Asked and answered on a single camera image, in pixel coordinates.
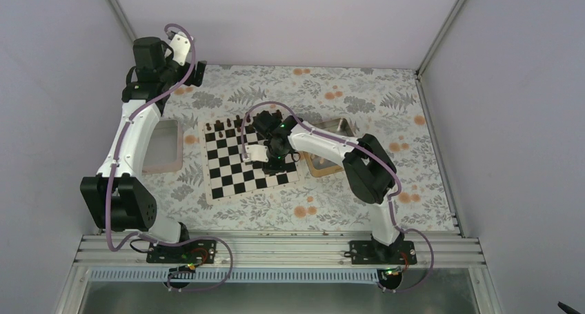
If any pink tin lid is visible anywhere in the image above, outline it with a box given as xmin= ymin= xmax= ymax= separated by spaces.
xmin=143 ymin=119 xmax=184 ymax=175

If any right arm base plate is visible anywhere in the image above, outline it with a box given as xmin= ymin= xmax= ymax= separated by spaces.
xmin=344 ymin=239 xmax=417 ymax=265

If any black white chessboard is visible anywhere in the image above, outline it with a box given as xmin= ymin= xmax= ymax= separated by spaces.
xmin=198 ymin=115 xmax=305 ymax=204

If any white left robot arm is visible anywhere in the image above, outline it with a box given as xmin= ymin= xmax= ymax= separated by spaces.
xmin=80 ymin=32 xmax=206 ymax=262

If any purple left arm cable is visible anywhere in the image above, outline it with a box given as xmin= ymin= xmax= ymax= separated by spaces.
xmin=105 ymin=23 xmax=234 ymax=293

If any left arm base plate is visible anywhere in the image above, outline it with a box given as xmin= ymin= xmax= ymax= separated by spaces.
xmin=146 ymin=239 xmax=217 ymax=265

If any floral patterned table mat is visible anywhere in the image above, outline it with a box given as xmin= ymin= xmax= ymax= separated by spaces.
xmin=143 ymin=65 xmax=455 ymax=232

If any gold metal tin tray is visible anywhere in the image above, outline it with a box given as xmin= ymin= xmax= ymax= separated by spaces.
xmin=303 ymin=118 xmax=355 ymax=178

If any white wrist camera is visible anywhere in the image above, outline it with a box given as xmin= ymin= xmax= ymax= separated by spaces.
xmin=169 ymin=32 xmax=192 ymax=66
xmin=242 ymin=145 xmax=269 ymax=163

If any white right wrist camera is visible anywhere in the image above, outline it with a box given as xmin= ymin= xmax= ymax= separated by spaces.
xmin=242 ymin=145 xmax=269 ymax=163

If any aluminium rail frame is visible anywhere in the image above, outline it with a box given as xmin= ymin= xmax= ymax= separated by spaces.
xmin=74 ymin=231 xmax=486 ymax=268

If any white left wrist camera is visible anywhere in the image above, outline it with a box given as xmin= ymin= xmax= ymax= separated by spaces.
xmin=169 ymin=32 xmax=192 ymax=66

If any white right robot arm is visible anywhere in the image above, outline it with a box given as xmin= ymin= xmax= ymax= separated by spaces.
xmin=241 ymin=111 xmax=404 ymax=264

